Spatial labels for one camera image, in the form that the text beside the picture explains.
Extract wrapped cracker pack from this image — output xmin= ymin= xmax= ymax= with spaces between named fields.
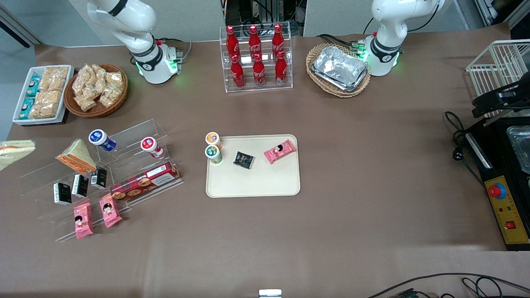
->
xmin=30 ymin=90 xmax=63 ymax=119
xmin=39 ymin=66 xmax=70 ymax=92

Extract round brown wicker basket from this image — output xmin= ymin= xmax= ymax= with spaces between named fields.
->
xmin=64 ymin=63 xmax=129 ymax=119

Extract black power cable with plug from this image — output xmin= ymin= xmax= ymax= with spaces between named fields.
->
xmin=444 ymin=111 xmax=486 ymax=187

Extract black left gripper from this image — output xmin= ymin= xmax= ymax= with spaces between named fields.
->
xmin=472 ymin=80 xmax=530 ymax=119

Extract light wicker basket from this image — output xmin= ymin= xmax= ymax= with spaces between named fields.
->
xmin=306 ymin=43 xmax=372 ymax=99

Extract green lid cup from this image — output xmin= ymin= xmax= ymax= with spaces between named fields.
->
xmin=205 ymin=145 xmax=224 ymax=166

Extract clear container in machine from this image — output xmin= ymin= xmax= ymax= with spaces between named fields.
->
xmin=506 ymin=125 xmax=530 ymax=175

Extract small black carton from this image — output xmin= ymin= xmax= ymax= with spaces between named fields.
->
xmin=53 ymin=183 xmax=73 ymax=206
xmin=90 ymin=167 xmax=108 ymax=190
xmin=72 ymin=174 xmax=90 ymax=198

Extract triangle sandwich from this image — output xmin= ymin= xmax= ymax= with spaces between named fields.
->
xmin=56 ymin=139 xmax=97 ymax=174
xmin=0 ymin=139 xmax=37 ymax=171

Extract yellow control panel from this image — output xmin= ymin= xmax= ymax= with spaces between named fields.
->
xmin=484 ymin=175 xmax=530 ymax=245

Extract blue lid cup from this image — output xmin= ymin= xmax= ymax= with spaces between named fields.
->
xmin=89 ymin=129 xmax=117 ymax=152

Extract red cookie box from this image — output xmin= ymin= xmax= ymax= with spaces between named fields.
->
xmin=110 ymin=161 xmax=181 ymax=202

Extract orange lid cup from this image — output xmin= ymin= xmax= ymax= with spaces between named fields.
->
xmin=205 ymin=132 xmax=223 ymax=150

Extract white wire basket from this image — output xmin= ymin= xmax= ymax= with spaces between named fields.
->
xmin=465 ymin=39 xmax=530 ymax=119

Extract clear acrylic stepped stand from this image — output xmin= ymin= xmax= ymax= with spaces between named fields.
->
xmin=19 ymin=119 xmax=184 ymax=243

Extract red emergency stop button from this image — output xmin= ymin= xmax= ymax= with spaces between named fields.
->
xmin=488 ymin=183 xmax=507 ymax=200

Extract beige plastic tray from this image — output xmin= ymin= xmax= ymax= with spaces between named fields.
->
xmin=206 ymin=134 xmax=301 ymax=198

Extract clear acrylic bottle rack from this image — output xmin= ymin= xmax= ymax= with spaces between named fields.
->
xmin=219 ymin=22 xmax=294 ymax=94

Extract black equipment rack with cables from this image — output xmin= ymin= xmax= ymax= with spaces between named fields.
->
xmin=222 ymin=0 xmax=308 ymax=38

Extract black sealing machine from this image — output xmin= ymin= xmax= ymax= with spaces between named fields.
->
xmin=465 ymin=117 xmax=530 ymax=252

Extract black cables at table edge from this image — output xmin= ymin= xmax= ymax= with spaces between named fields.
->
xmin=366 ymin=272 xmax=530 ymax=298

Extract aluminium foil tray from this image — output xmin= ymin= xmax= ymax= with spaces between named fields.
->
xmin=311 ymin=46 xmax=369 ymax=93

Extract white rectangular snack tray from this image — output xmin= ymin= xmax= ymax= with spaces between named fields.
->
xmin=12 ymin=65 xmax=75 ymax=126

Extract clear bag of puffed snacks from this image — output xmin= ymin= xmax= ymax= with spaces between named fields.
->
xmin=99 ymin=85 xmax=122 ymax=108
xmin=77 ymin=93 xmax=98 ymax=113
xmin=73 ymin=66 xmax=94 ymax=96
xmin=90 ymin=64 xmax=109 ymax=84
xmin=106 ymin=71 xmax=125 ymax=89

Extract red lid cup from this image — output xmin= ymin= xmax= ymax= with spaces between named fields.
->
xmin=140 ymin=137 xmax=164 ymax=159

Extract pink snack packet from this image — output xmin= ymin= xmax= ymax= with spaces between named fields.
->
xmin=99 ymin=193 xmax=123 ymax=229
xmin=264 ymin=139 xmax=297 ymax=165
xmin=73 ymin=202 xmax=94 ymax=240

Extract red cola bottle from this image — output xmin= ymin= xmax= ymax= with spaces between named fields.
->
xmin=248 ymin=25 xmax=263 ymax=57
xmin=226 ymin=26 xmax=241 ymax=59
xmin=271 ymin=24 xmax=287 ymax=57
xmin=230 ymin=55 xmax=246 ymax=89
xmin=253 ymin=53 xmax=267 ymax=87
xmin=275 ymin=50 xmax=289 ymax=86

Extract black snack packet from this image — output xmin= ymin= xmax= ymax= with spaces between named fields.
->
xmin=233 ymin=151 xmax=255 ymax=170

